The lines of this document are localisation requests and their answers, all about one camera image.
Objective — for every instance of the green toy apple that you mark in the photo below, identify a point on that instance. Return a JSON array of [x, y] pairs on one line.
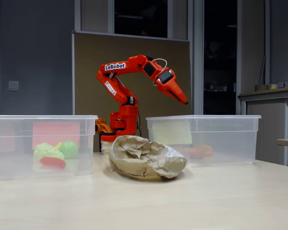
[[69, 148]]

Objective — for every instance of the white light switch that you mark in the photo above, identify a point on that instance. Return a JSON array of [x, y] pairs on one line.
[[13, 85]]

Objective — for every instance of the yellow-green sticky note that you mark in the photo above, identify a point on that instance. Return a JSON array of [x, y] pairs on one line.
[[175, 136]]

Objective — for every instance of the light green toy grapes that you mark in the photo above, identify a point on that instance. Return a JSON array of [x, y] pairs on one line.
[[48, 151]]

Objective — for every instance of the clear plastic bin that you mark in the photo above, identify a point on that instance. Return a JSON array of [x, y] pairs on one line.
[[12, 167], [230, 143]]

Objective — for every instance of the plywood base block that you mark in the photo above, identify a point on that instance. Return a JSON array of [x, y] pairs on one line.
[[105, 146]]

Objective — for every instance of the orange-red gripper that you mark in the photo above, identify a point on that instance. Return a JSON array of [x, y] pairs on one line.
[[171, 83]]

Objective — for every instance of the orange-red robot arm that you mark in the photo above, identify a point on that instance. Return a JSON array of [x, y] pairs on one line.
[[121, 69]]

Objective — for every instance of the orange clamp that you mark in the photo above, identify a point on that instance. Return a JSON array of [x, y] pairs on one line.
[[102, 125]]

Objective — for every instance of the red toy chili pepper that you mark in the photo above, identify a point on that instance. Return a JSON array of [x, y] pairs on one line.
[[52, 162]]

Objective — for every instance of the brown pinboard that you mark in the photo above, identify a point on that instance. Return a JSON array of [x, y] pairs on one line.
[[91, 60]]

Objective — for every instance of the crumpled brown paper bag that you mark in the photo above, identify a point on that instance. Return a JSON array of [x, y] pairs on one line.
[[146, 163]]

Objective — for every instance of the grey cabinet with counter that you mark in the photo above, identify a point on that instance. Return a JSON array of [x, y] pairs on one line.
[[266, 119]]

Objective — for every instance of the yellow toy banana bunch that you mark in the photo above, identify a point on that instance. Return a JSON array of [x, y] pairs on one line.
[[58, 144]]

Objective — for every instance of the orange toy croissant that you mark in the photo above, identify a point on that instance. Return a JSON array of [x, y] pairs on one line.
[[206, 149]]

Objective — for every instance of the pink sticky note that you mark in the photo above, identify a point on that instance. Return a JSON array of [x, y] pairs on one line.
[[55, 131]]

